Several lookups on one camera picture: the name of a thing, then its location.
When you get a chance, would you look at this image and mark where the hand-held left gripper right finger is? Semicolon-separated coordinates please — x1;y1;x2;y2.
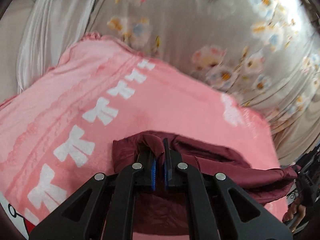
162;137;293;240

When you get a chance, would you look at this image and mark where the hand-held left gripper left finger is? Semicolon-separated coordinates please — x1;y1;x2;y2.
29;141;157;240

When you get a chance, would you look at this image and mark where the maroon puffer jacket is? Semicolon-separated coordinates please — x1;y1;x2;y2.
112;130;298;236

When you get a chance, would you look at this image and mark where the person's right hand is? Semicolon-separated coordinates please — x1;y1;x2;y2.
283;197;310;231

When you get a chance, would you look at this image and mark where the pink printed blanket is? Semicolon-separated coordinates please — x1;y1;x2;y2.
0;31;284;240

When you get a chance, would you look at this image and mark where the grey floral bed sheet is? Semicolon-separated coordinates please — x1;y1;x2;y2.
87;0;320;167

